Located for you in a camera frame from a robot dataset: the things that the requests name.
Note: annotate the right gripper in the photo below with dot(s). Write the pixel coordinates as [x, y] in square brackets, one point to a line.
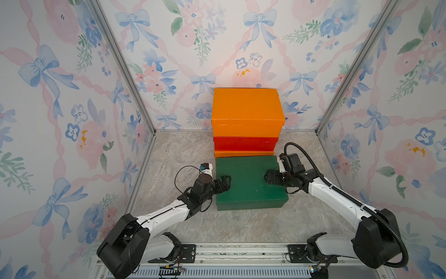
[267, 178]

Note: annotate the green shoebox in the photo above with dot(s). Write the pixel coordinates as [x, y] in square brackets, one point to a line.
[248, 189]

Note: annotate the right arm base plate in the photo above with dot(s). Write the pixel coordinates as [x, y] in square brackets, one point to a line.
[302, 253]

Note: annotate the red shoebox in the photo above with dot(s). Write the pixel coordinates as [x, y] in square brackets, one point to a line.
[245, 143]

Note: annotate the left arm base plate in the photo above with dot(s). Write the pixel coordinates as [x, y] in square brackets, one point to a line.
[185, 253]

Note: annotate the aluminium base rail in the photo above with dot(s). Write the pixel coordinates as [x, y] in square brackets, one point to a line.
[257, 261]

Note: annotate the corner aluminium post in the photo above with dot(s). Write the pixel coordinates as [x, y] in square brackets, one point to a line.
[104, 26]
[381, 22]

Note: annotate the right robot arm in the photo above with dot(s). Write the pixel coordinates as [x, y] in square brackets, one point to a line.
[376, 240]

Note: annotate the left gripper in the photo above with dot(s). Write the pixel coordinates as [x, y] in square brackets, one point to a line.
[225, 185]

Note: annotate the left corner aluminium post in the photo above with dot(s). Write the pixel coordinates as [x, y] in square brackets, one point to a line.
[104, 26]

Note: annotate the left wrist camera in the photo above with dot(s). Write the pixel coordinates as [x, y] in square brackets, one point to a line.
[207, 168]

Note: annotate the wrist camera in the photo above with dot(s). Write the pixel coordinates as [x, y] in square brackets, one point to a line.
[283, 161]
[207, 168]

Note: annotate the right corner aluminium post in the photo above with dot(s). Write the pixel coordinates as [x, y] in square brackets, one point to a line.
[381, 22]

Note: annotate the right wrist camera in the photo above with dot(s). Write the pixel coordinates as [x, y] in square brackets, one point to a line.
[283, 161]

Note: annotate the orange shoebox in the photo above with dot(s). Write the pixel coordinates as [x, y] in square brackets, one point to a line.
[227, 154]
[247, 112]

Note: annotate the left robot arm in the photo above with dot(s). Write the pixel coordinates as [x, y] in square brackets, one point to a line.
[134, 240]

